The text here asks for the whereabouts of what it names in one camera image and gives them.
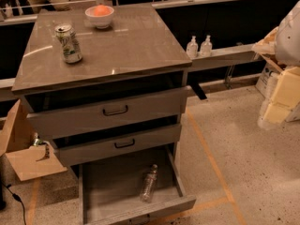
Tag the left sanitizer pump bottle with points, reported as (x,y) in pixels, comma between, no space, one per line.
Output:
(192,48)

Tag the middle grey drawer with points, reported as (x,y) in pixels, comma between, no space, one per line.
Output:
(91,151)

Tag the orange fruit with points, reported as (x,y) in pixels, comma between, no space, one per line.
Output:
(101,10)

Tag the grey drawer cabinet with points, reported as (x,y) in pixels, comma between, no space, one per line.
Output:
(136,55)

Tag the sanitizer pump bottle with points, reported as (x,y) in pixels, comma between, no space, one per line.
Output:
(206,47)
(192,48)

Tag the white bowl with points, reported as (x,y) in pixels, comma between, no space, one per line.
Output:
(99,21)

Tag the clear plastic water bottle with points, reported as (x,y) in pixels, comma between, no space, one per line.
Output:
(148,185)

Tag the right sanitizer pump bottle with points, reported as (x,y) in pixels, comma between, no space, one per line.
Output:
(206,47)

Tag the bottom open grey drawer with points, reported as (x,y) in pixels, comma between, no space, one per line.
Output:
(109,189)

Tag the green white soda can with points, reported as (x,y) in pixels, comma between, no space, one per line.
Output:
(70,45)

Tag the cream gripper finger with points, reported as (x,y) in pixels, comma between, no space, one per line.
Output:
(287,91)
(275,114)

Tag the white corovan cardboard box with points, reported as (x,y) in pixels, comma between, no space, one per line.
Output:
(270,69)

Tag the top grey drawer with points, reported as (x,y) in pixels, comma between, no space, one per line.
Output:
(108,114)

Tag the brown cardboard box left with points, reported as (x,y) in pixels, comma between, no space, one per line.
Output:
(27,160)

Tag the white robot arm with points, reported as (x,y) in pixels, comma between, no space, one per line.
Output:
(287,43)

